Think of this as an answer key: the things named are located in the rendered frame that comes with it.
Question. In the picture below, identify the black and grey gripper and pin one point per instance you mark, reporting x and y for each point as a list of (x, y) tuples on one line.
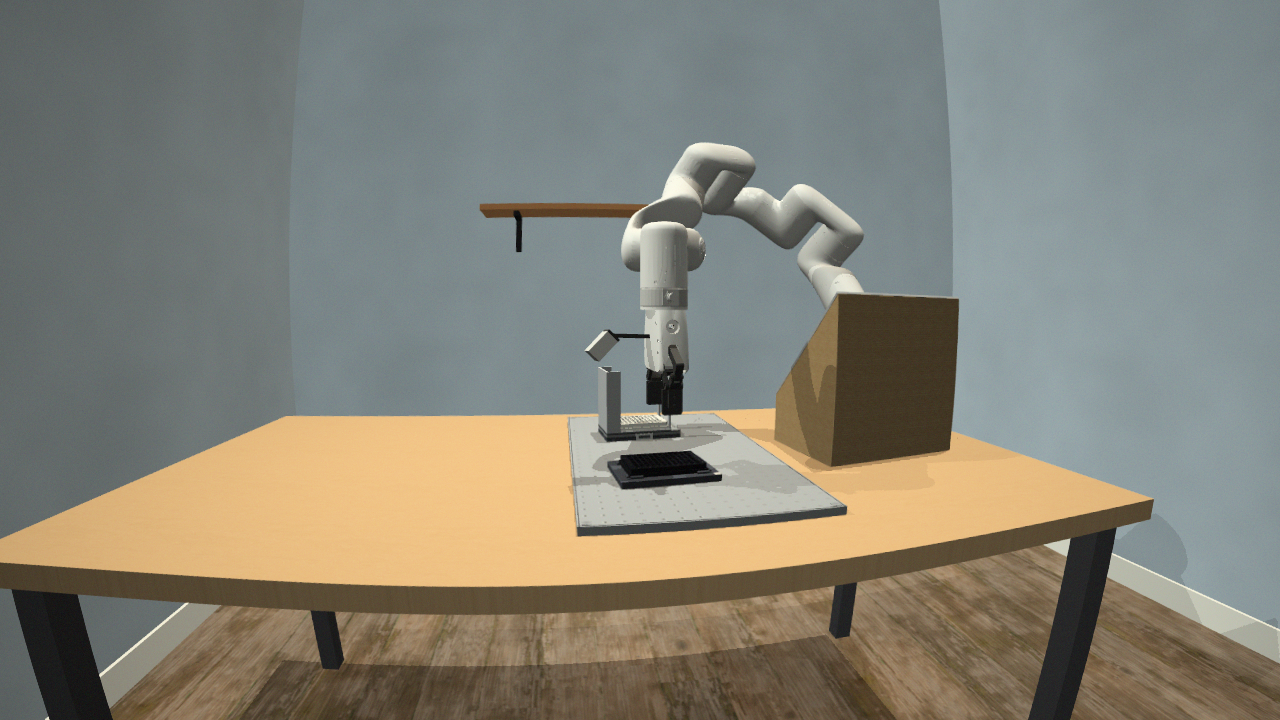
[(662, 357)]

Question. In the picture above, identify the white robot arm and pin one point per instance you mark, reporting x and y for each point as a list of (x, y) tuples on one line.
[(663, 251)]

